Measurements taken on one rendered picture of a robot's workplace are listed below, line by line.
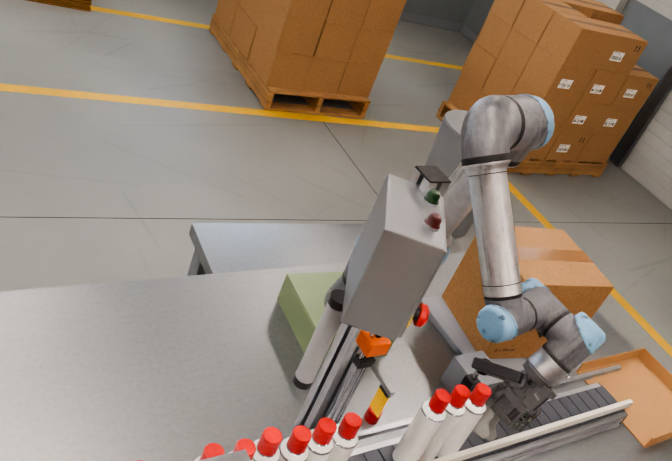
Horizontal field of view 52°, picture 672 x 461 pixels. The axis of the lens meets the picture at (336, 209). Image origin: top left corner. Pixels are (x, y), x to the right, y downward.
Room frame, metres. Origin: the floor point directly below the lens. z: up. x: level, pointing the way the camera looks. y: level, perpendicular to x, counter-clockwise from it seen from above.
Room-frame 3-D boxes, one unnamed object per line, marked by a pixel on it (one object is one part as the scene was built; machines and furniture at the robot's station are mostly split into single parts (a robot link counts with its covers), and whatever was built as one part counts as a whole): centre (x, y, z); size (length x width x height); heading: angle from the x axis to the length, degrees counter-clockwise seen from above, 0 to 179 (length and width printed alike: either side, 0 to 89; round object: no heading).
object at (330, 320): (0.90, -0.06, 1.18); 0.04 x 0.04 x 0.21
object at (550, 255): (1.63, -0.57, 0.99); 0.30 x 0.24 x 0.27; 122
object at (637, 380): (1.59, -1.00, 0.85); 0.30 x 0.26 x 0.04; 131
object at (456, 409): (1.03, -0.36, 0.98); 0.05 x 0.05 x 0.20
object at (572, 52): (5.28, -1.16, 0.57); 1.20 x 0.83 x 1.14; 130
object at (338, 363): (1.01, -0.12, 1.17); 0.04 x 0.04 x 0.67; 41
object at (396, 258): (0.92, -0.11, 1.38); 0.17 x 0.10 x 0.19; 6
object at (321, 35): (4.82, 0.75, 0.45); 1.20 x 0.83 x 0.89; 39
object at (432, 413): (1.00, -0.33, 0.98); 0.05 x 0.05 x 0.20
